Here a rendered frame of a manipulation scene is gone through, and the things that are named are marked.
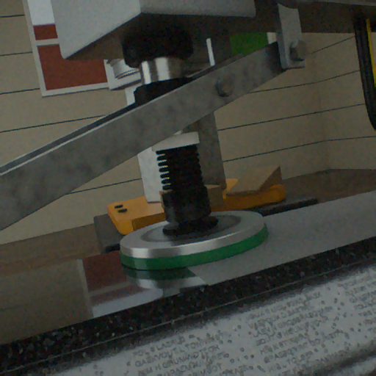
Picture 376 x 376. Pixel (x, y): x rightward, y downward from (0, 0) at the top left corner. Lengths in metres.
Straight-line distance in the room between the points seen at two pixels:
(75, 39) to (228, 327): 0.43
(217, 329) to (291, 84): 7.59
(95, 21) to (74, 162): 0.20
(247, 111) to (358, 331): 7.07
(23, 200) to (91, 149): 0.10
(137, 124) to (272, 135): 7.18
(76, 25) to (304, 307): 0.46
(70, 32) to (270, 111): 7.12
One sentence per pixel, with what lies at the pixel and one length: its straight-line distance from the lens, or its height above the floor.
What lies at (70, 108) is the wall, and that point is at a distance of 6.74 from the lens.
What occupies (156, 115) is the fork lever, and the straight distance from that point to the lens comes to 0.58.
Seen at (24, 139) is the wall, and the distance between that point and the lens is 6.67.
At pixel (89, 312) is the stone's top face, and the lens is 0.50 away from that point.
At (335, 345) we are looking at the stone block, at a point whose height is 0.73.
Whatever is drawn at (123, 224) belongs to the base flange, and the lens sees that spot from 1.23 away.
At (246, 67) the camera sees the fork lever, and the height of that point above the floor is 1.05.
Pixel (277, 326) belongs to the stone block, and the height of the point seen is 0.76.
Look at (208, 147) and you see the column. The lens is 1.43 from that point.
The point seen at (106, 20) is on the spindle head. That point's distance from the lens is 0.60.
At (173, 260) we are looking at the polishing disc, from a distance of 0.58.
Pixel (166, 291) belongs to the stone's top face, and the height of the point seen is 0.80.
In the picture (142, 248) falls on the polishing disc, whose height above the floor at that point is 0.83.
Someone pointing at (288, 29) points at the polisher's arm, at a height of 1.10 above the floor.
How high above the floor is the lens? 0.96
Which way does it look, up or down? 6 degrees down
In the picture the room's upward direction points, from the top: 10 degrees counter-clockwise
